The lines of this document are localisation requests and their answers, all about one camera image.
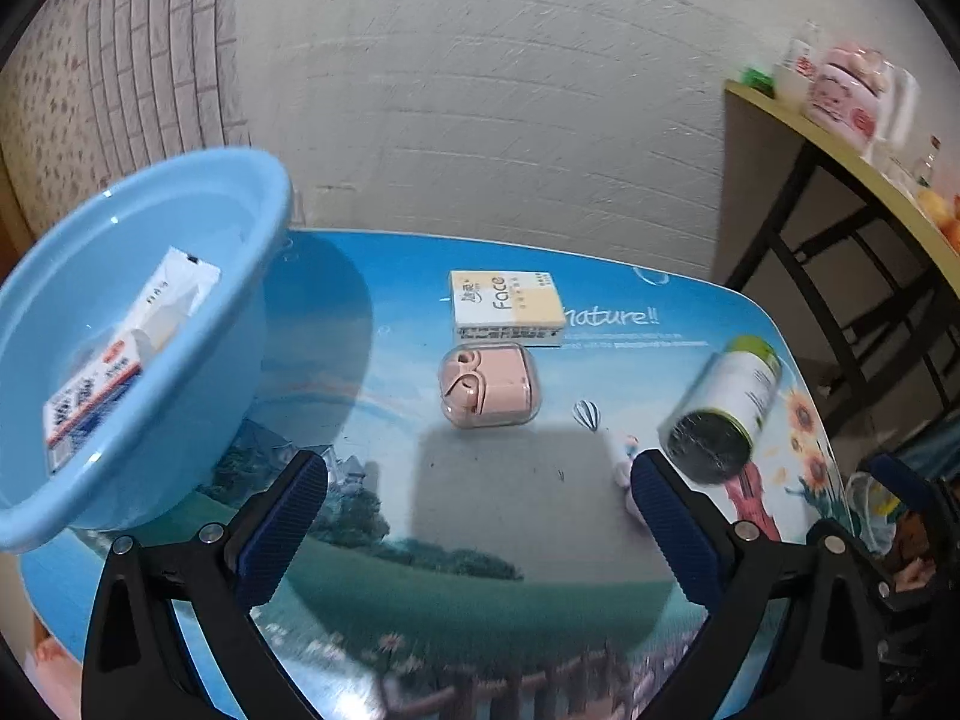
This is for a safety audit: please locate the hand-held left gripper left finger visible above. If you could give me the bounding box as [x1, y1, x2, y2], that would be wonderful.
[81, 450, 331, 720]

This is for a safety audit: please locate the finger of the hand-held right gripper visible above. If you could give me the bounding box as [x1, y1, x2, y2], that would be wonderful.
[868, 454, 947, 520]

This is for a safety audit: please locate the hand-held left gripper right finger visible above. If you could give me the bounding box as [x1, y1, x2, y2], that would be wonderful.
[630, 448, 886, 720]

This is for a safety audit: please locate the clear box with blue label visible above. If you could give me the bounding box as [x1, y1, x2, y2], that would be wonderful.
[43, 330, 148, 475]

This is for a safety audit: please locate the light blue plastic basin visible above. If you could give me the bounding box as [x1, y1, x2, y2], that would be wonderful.
[0, 146, 295, 554]

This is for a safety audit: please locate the pink cartoon container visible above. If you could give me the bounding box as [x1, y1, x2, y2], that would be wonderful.
[804, 43, 893, 158]

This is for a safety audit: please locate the crumpled clear plastic bag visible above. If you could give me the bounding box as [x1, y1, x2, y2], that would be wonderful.
[846, 471, 901, 552]

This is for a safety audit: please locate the teal cloth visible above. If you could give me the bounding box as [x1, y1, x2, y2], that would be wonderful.
[892, 405, 960, 482]

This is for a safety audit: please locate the pink and white toy figure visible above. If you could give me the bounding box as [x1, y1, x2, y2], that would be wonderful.
[604, 431, 650, 522]

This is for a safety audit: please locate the white and green can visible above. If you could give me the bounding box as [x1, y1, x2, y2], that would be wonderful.
[658, 335, 783, 485]

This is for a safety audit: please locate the landscape print low table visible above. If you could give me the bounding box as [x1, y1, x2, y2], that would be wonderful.
[19, 229, 863, 720]

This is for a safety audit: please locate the pink earbud case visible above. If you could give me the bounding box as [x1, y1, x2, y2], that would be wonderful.
[437, 341, 542, 430]

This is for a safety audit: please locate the white and yellow tissue pack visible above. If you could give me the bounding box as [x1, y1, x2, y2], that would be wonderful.
[448, 270, 565, 350]

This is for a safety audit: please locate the yellow side table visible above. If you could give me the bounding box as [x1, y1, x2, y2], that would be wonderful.
[724, 79, 960, 421]

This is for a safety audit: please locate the white paper bag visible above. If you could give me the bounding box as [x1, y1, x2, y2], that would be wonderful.
[874, 64, 922, 166]

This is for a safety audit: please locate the white bottle with red label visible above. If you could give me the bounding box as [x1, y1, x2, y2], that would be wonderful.
[780, 21, 823, 102]

